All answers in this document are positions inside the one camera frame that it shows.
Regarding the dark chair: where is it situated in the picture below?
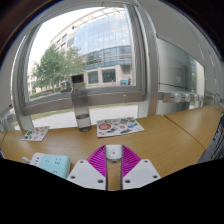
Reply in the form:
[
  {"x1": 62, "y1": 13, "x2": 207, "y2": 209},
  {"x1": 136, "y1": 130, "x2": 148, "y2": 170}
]
[{"x1": 198, "y1": 113, "x2": 224, "y2": 164}]

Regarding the dark window handle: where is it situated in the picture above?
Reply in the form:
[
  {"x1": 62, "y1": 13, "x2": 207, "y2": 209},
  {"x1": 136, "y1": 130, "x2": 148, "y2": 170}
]
[{"x1": 59, "y1": 79, "x2": 73, "y2": 93}]

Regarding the clear bottle with black cap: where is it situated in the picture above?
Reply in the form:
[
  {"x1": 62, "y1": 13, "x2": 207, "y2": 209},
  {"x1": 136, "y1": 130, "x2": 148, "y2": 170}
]
[{"x1": 70, "y1": 73, "x2": 93, "y2": 133}]

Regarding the small colourful sticker sheet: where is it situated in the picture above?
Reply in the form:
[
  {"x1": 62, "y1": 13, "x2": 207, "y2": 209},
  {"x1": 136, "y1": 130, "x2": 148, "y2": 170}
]
[{"x1": 21, "y1": 125, "x2": 51, "y2": 142}]

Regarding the large colourful sticker sheet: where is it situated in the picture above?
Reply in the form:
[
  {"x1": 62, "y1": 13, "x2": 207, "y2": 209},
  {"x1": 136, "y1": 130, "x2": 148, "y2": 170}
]
[{"x1": 96, "y1": 116, "x2": 146, "y2": 138}]

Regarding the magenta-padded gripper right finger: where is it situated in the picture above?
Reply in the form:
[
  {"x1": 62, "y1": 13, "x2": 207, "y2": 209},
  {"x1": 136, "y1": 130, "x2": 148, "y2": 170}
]
[{"x1": 121, "y1": 144, "x2": 162, "y2": 191}]

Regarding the green tree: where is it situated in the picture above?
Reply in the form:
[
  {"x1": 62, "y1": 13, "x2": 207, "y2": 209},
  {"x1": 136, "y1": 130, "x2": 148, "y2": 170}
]
[{"x1": 31, "y1": 44, "x2": 84, "y2": 94}]

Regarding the glass-fronted building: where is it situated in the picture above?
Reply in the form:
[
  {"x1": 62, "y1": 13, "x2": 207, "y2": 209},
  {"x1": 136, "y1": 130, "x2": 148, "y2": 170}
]
[{"x1": 49, "y1": 7, "x2": 134, "y2": 88}]

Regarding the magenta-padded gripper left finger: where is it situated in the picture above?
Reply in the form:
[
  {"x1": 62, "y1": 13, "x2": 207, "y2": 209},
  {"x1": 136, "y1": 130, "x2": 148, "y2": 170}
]
[{"x1": 66, "y1": 144, "x2": 108, "y2": 191}]

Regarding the grey rail with white knobs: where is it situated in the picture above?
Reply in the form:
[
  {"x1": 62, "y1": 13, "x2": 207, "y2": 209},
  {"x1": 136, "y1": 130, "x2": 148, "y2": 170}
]
[
  {"x1": 162, "y1": 91, "x2": 205, "y2": 104},
  {"x1": 0, "y1": 104, "x2": 18, "y2": 127}
]

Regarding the white and mint power strip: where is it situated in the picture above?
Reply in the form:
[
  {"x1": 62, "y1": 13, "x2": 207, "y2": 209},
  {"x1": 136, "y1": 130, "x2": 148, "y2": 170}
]
[{"x1": 29, "y1": 152, "x2": 72, "y2": 180}]

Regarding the grey window frame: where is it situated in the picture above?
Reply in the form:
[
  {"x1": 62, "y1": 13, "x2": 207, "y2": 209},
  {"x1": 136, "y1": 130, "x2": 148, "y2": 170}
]
[{"x1": 11, "y1": 0, "x2": 161, "y2": 131}]

